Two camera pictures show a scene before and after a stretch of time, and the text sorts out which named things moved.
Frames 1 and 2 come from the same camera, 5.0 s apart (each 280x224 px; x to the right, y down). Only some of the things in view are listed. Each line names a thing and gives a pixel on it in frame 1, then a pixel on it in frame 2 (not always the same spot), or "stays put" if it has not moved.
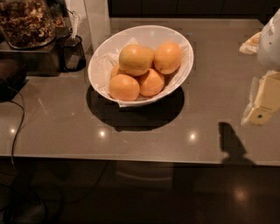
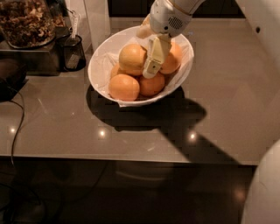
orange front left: (123, 87) stays put
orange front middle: (152, 84) stays put
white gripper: (269, 44) -> (165, 17)
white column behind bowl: (94, 21) stays put
